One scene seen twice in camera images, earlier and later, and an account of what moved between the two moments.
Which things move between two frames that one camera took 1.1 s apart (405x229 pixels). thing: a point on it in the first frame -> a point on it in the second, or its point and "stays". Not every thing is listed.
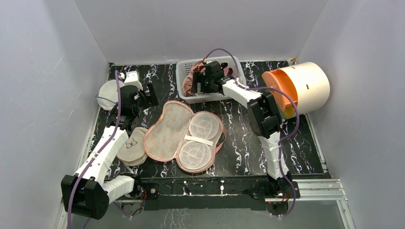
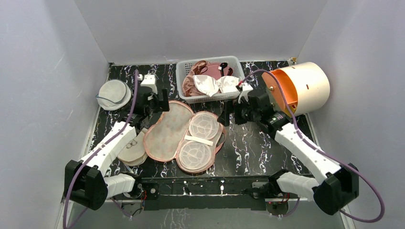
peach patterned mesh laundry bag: x=189 y=139 stays
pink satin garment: x=187 y=84 stays
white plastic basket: x=232 y=63 stays
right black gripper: x=202 y=80 -> x=236 y=111
